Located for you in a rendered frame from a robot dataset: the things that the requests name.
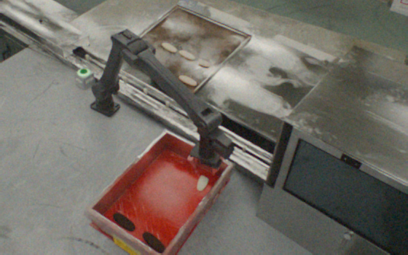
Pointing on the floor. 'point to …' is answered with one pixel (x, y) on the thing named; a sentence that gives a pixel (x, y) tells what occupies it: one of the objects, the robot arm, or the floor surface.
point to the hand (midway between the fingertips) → (204, 169)
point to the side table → (94, 170)
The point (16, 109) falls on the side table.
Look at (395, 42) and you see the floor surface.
